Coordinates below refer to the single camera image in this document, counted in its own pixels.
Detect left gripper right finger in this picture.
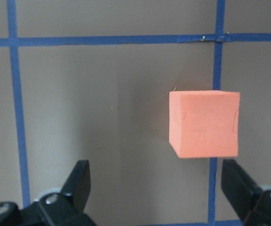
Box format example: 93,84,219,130
221,159,263,220

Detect orange foam cube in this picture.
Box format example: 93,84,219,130
169,90,240,159

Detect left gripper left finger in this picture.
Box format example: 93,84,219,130
60,160,91,213

